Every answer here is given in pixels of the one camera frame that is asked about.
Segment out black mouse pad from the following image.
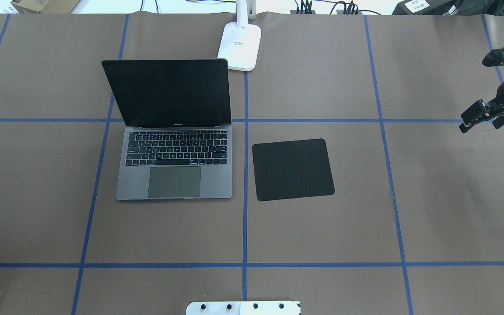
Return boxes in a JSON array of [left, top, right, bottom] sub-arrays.
[[252, 138, 335, 201]]

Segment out grey laptop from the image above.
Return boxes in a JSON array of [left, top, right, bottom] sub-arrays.
[[101, 59, 233, 201]]

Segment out white desk lamp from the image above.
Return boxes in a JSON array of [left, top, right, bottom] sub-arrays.
[[217, 0, 262, 72]]

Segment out black power adapter box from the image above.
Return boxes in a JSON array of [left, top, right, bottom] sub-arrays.
[[392, 0, 460, 16]]

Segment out black orange usb hub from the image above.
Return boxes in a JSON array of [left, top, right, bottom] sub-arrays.
[[289, 0, 361, 15]]

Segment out cardboard box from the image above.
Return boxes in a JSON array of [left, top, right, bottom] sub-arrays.
[[10, 0, 80, 14]]

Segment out white pedestal column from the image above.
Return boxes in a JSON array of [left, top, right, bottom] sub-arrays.
[[185, 301, 301, 315]]

